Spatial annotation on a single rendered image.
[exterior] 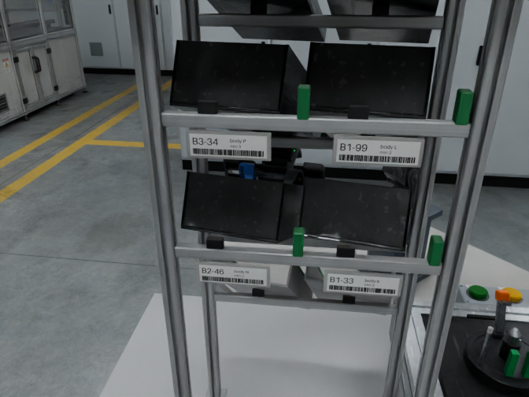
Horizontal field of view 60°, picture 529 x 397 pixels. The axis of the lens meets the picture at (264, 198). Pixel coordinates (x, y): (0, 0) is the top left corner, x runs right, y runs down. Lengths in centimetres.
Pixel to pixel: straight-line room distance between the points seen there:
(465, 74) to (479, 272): 263
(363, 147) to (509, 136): 366
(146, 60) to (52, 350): 212
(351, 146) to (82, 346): 213
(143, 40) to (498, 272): 118
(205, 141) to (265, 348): 67
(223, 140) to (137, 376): 67
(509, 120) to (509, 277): 273
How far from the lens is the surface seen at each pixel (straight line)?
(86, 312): 266
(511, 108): 404
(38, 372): 242
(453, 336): 100
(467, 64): 387
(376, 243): 57
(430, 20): 63
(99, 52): 870
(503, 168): 420
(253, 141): 47
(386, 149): 47
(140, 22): 48
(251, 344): 107
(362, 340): 110
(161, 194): 52
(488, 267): 145
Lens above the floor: 160
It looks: 26 degrees down
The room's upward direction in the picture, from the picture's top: straight up
